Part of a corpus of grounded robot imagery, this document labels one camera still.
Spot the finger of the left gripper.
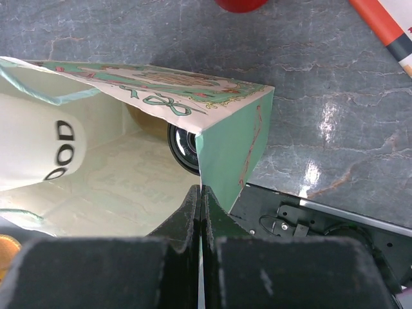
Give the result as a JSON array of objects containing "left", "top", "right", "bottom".
[{"left": 0, "top": 234, "right": 21, "bottom": 282}]

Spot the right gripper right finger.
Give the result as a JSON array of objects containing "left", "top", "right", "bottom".
[{"left": 201, "top": 186, "right": 396, "bottom": 308}]

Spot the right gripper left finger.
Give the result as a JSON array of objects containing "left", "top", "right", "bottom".
[{"left": 1, "top": 185, "right": 201, "bottom": 308}]

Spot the green paper gift bag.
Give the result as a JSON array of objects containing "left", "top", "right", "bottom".
[{"left": 1, "top": 57, "right": 275, "bottom": 236}]

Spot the cardboard cup carrier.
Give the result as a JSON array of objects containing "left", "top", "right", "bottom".
[{"left": 126, "top": 104, "right": 168, "bottom": 142}]

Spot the red cup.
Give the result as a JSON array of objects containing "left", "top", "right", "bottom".
[{"left": 215, "top": 0, "right": 268, "bottom": 14}]

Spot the colourful magazine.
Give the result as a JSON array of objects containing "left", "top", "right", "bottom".
[{"left": 349, "top": 0, "right": 411, "bottom": 75}]

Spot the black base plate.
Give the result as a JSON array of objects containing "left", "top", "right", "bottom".
[{"left": 230, "top": 184, "right": 411, "bottom": 294}]

